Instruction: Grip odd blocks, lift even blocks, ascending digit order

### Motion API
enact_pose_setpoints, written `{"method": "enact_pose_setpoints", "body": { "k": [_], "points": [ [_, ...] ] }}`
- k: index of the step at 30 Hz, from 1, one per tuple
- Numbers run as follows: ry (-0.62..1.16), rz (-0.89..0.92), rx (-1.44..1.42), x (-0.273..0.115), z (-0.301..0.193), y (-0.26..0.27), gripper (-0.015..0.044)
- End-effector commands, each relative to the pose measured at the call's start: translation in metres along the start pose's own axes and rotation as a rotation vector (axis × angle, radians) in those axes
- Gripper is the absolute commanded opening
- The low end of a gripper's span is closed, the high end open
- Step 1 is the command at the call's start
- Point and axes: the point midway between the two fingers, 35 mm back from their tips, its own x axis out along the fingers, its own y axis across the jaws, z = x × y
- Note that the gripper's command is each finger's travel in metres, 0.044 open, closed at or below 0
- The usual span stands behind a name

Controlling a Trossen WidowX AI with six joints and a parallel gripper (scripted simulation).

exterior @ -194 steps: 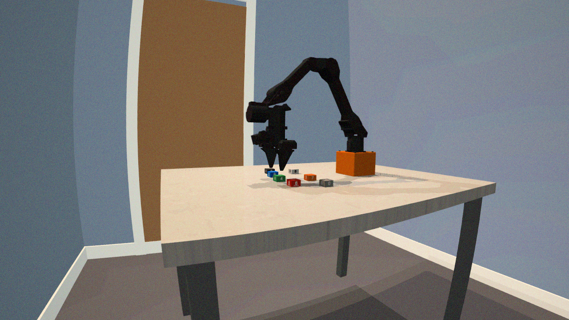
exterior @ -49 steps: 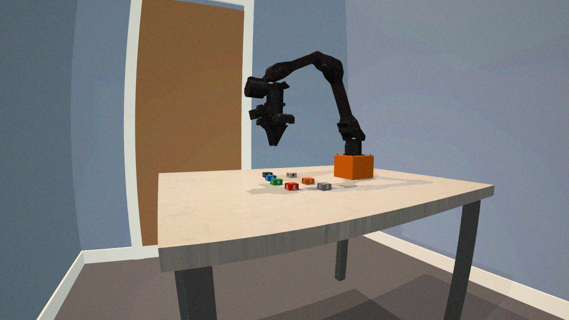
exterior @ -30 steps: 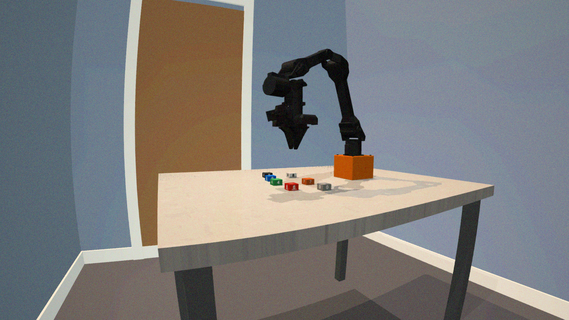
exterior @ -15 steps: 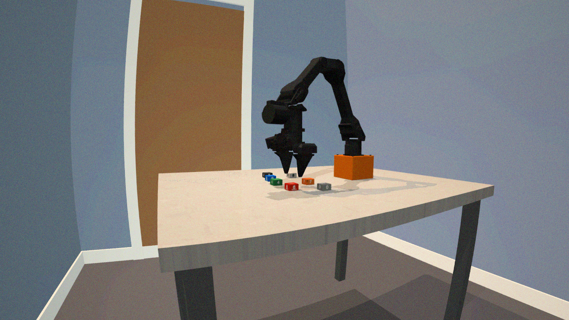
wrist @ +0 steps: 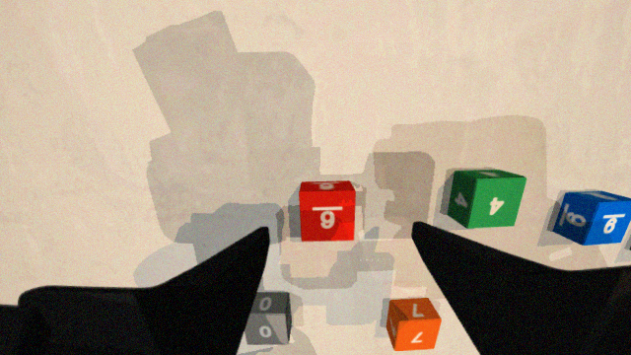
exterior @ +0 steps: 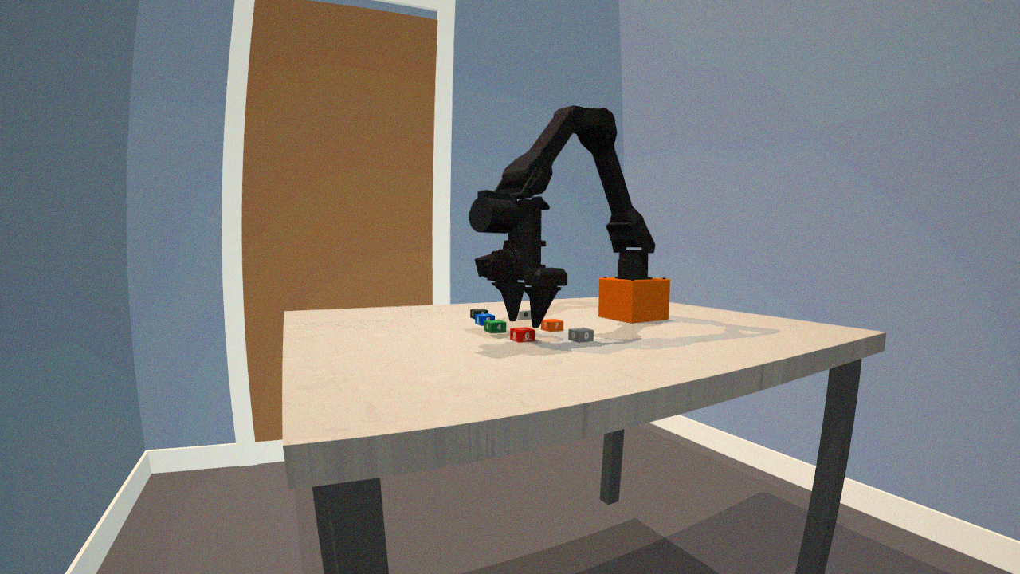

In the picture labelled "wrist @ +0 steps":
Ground orange digit block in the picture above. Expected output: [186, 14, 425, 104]
[386, 298, 442, 351]

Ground red digit block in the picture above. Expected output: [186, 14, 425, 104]
[299, 180, 356, 242]

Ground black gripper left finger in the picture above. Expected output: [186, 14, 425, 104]
[18, 227, 269, 355]

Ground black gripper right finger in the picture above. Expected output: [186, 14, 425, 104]
[411, 222, 631, 355]

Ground green block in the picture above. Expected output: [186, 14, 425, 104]
[447, 170, 526, 229]

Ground blue block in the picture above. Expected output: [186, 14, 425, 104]
[552, 190, 631, 246]

